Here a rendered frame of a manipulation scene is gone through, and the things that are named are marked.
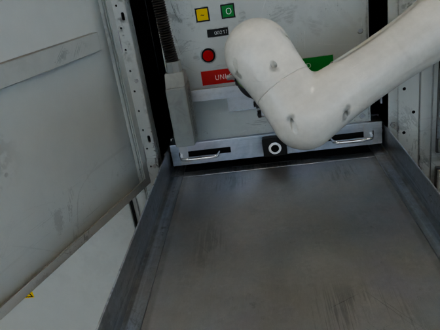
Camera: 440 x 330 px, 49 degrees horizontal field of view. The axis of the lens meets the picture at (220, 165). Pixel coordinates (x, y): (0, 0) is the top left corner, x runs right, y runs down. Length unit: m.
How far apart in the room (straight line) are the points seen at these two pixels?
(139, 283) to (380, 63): 0.54
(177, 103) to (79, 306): 0.71
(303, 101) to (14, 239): 0.58
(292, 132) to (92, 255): 0.82
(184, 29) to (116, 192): 0.42
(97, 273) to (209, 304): 0.68
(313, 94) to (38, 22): 0.55
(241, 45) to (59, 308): 1.04
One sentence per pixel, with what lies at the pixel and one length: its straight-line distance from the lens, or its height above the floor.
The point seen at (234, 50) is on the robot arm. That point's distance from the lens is 0.78.
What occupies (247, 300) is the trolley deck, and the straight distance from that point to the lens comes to 0.81.
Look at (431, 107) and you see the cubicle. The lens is 1.27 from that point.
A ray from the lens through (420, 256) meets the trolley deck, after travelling 0.90.
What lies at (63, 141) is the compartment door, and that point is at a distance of 1.06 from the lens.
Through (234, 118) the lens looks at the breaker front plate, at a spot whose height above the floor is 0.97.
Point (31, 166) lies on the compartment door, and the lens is 1.00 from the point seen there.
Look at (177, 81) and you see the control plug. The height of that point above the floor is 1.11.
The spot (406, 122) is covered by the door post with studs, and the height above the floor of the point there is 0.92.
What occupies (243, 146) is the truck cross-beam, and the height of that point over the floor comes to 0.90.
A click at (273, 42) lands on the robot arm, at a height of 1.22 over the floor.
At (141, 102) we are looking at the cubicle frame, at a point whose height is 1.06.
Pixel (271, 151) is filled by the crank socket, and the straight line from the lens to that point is 1.23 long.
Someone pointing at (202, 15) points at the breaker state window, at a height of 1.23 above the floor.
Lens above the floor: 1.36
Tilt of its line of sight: 23 degrees down
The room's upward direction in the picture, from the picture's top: 9 degrees counter-clockwise
